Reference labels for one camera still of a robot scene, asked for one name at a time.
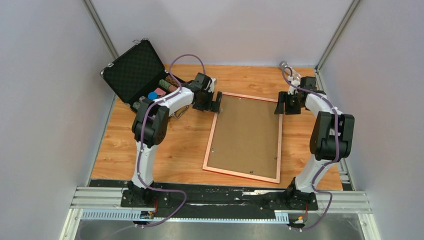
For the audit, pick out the blue round chip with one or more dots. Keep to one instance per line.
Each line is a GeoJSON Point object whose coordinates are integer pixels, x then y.
{"type": "Point", "coordinates": [152, 96]}

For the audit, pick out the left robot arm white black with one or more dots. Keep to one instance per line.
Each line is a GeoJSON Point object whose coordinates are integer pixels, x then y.
{"type": "Point", "coordinates": [150, 128]}

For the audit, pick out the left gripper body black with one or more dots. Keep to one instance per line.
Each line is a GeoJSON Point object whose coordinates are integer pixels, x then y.
{"type": "Point", "coordinates": [205, 103]}

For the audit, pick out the glitter-filled clear tube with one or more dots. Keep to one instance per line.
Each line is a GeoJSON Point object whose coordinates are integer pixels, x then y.
{"type": "Point", "coordinates": [289, 70]}

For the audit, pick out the pink card box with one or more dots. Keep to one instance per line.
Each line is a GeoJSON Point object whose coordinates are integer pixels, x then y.
{"type": "Point", "coordinates": [160, 92]}

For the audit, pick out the green poker chip roll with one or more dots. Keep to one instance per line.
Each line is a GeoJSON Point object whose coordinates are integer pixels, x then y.
{"type": "Point", "coordinates": [136, 106]}

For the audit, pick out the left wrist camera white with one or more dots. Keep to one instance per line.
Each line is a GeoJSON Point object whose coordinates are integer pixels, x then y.
{"type": "Point", "coordinates": [211, 85]}

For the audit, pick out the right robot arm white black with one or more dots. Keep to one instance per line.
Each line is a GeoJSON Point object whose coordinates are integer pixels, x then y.
{"type": "Point", "coordinates": [330, 141]}

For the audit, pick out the aluminium frame rail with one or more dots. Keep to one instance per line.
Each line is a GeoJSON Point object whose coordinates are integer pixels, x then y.
{"type": "Point", "coordinates": [94, 203]}

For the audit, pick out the brown poker chip roll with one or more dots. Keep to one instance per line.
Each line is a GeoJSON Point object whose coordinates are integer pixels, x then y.
{"type": "Point", "coordinates": [173, 84]}

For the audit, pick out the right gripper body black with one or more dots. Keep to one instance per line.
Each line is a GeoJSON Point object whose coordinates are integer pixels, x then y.
{"type": "Point", "coordinates": [293, 100]}

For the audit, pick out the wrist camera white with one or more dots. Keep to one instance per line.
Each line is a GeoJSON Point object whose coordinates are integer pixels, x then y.
{"type": "Point", "coordinates": [211, 85]}
{"type": "Point", "coordinates": [294, 84]}

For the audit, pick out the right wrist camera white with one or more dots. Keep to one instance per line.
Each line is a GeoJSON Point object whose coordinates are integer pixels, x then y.
{"type": "Point", "coordinates": [294, 84]}

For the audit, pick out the dark green chip roll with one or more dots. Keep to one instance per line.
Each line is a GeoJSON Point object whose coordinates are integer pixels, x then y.
{"type": "Point", "coordinates": [167, 86]}

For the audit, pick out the black foam-lined case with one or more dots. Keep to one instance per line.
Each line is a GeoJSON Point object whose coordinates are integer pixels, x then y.
{"type": "Point", "coordinates": [136, 73]}

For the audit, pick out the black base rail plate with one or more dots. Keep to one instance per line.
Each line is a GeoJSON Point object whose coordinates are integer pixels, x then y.
{"type": "Point", "coordinates": [202, 201]}

